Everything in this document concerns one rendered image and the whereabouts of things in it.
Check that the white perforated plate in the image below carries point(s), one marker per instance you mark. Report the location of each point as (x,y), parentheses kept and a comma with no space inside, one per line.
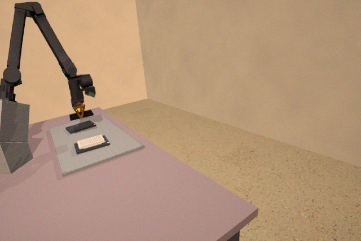
(121,143)

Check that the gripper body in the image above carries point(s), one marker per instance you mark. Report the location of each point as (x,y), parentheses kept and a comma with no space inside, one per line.
(74,100)

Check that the white well plate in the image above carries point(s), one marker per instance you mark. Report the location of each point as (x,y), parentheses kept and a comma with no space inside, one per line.
(89,142)

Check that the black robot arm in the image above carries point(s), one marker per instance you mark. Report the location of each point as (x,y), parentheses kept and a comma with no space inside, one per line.
(12,75)

